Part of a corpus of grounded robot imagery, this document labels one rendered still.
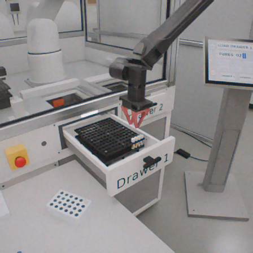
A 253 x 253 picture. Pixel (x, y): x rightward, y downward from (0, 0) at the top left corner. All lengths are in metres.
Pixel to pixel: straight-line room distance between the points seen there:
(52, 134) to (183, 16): 0.62
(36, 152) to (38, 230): 0.31
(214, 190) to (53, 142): 1.40
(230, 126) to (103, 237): 1.18
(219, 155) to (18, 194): 1.35
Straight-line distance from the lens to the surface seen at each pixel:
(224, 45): 1.49
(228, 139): 1.68
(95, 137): 0.87
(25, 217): 0.81
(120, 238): 0.71
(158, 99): 1.19
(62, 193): 0.81
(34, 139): 0.89
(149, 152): 0.74
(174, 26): 0.73
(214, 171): 1.83
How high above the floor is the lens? 1.35
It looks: 29 degrees down
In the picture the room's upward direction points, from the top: straight up
